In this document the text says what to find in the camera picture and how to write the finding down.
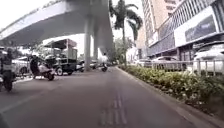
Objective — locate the person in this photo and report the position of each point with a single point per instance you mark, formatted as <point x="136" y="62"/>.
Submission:
<point x="104" y="60"/>
<point x="7" y="63"/>
<point x="34" y="65"/>

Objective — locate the grey kerb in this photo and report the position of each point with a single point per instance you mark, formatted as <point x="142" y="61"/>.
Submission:
<point x="180" y="106"/>

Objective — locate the white car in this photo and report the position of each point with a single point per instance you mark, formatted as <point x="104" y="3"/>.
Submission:
<point x="21" y="65"/>
<point x="210" y="53"/>

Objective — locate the green tree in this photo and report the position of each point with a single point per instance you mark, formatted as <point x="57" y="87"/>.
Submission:
<point x="120" y="46"/>

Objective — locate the pale car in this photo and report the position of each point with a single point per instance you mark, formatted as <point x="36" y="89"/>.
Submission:
<point x="143" y="62"/>
<point x="166" y="60"/>

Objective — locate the tall tan building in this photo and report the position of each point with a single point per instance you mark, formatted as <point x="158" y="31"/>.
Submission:
<point x="160" y="13"/>

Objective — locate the vehicle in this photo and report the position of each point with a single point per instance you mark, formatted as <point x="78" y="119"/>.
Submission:
<point x="88" y="65"/>

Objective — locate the white railing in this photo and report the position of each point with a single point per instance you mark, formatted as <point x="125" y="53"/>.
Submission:
<point x="198" y="66"/>

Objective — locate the dark building with sign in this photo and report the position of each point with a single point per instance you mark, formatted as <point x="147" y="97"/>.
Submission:
<point x="200" y="30"/>

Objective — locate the white scooter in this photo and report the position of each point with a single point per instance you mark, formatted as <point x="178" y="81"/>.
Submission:
<point x="46" y="71"/>

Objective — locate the low green hedge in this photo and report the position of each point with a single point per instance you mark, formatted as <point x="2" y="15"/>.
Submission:
<point x="173" y="83"/>

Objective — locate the concrete flyover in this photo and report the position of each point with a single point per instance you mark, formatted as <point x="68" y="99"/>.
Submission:
<point x="50" y="23"/>

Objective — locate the grey asphalt road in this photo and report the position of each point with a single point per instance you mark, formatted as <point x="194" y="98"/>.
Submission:
<point x="83" y="103"/>

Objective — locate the small truck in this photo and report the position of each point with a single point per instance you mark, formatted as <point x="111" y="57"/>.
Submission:
<point x="65" y="63"/>

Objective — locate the dark motorcycle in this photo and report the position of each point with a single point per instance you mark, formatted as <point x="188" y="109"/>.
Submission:
<point x="8" y="83"/>

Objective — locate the palm tree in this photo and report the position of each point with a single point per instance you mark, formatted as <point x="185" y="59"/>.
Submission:
<point x="125" y="13"/>

